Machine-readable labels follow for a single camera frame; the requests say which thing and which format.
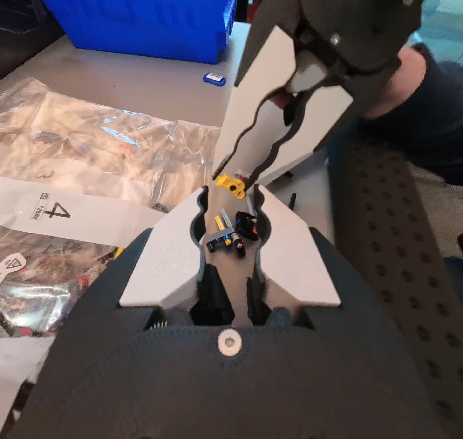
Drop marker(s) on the blue plastic bin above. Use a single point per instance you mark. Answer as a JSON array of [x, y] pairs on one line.
[[126, 12]]

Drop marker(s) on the black dimpled mat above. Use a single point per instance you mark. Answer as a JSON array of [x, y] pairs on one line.
[[398, 265]]

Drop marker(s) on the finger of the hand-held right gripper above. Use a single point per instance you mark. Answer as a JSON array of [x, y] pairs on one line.
[[253, 84], [318, 121]]

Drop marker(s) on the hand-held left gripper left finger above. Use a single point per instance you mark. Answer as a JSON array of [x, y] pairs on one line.
[[162, 258]]

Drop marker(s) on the long black lego axle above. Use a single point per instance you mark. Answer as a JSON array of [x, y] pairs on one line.
[[292, 201]]

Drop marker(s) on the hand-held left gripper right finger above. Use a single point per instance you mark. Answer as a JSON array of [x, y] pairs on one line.
[[293, 262]]

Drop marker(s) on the yellow lego pin connector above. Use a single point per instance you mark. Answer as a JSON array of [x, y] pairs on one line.
[[228, 186]]

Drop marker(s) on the person's right hand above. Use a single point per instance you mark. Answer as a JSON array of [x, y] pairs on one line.
[[282, 100]]

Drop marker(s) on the dark grey lego liftarm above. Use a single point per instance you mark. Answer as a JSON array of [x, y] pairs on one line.
[[219, 243]]

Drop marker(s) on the black lego pin pale tip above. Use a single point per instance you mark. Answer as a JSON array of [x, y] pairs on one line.
[[238, 246]]

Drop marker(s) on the yellow lego axle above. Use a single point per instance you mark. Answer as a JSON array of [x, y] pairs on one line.
[[219, 223]]

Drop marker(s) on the white connector red pin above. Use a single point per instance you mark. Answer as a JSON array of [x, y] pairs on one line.
[[241, 174]]

